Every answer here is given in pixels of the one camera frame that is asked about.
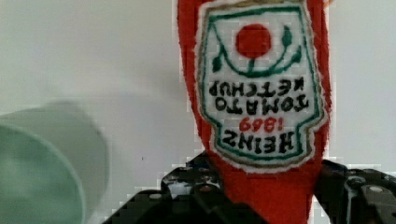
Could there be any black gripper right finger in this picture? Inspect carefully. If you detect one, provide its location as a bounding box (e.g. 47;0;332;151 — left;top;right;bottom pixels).
314;160;396;224

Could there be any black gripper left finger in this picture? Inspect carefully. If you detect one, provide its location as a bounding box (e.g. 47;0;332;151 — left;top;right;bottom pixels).
103;153;267;224

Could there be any red plush ketchup bottle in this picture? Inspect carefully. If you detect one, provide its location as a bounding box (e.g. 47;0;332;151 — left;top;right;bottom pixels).
177;0;331;224

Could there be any green pot with handle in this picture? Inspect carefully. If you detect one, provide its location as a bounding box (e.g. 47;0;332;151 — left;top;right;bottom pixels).
0;102;108;224

